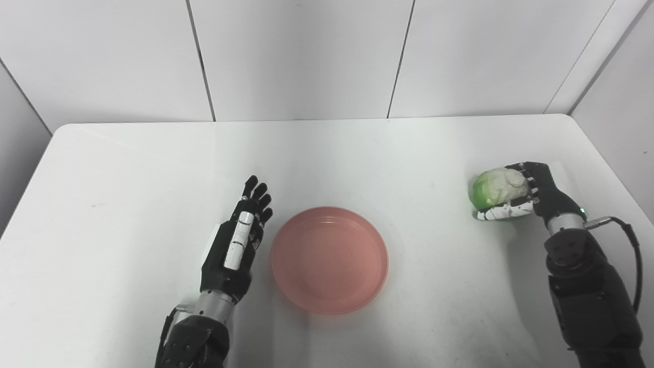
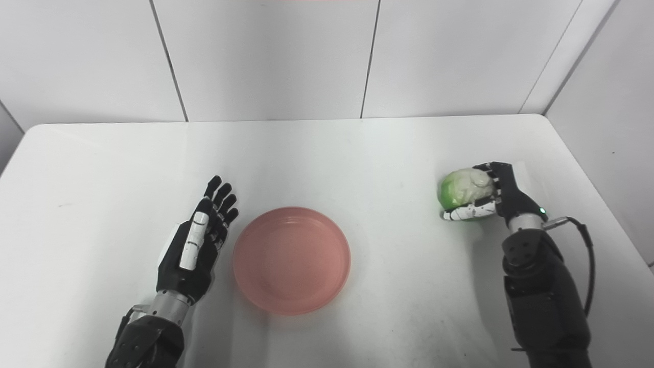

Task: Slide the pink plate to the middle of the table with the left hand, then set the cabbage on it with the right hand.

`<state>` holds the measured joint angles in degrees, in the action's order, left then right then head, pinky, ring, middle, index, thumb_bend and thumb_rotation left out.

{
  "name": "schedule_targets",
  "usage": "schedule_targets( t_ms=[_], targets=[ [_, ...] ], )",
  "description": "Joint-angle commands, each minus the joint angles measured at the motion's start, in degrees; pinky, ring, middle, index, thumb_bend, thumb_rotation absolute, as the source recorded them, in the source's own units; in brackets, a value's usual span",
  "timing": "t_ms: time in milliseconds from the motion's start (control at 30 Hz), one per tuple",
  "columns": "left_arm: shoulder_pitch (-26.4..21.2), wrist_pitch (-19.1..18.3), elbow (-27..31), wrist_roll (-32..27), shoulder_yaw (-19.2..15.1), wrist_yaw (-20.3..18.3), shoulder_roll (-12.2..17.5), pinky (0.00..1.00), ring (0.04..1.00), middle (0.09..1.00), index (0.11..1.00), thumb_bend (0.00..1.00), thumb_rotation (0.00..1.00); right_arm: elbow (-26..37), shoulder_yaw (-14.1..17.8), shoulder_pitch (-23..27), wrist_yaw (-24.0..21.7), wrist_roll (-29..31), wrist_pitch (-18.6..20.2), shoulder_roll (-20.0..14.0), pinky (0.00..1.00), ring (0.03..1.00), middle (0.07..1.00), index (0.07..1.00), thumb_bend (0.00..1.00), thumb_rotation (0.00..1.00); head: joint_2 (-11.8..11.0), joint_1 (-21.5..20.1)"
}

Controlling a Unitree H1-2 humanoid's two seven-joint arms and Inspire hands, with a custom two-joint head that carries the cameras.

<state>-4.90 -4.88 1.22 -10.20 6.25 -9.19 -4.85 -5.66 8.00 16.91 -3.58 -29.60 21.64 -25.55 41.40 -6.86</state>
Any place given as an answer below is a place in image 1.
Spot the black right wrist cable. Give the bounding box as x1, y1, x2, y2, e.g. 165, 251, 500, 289
584, 216, 643, 313

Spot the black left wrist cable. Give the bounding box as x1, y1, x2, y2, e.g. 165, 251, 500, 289
154, 304, 196, 368

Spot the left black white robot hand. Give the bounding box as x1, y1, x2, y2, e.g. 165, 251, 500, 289
200, 175, 273, 306

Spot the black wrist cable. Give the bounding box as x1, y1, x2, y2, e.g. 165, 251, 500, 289
154, 304, 196, 368
584, 216, 643, 313

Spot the pink round plate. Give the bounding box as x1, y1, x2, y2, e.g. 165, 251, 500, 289
271, 206, 389, 315

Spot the green white cabbage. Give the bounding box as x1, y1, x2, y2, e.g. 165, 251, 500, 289
470, 167, 530, 222

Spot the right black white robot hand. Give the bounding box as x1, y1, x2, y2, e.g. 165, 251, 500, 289
473, 162, 586, 229

